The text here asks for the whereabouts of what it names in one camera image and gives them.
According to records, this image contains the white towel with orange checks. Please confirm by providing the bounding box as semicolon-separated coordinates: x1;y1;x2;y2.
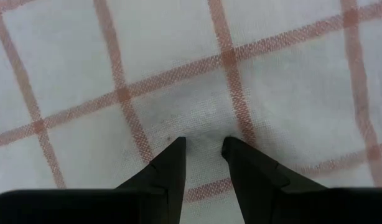
0;0;382;224

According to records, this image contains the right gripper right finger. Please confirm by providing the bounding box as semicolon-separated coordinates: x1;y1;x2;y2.
221;136;382;224

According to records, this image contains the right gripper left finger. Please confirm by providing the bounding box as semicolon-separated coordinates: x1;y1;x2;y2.
0;136;187;224

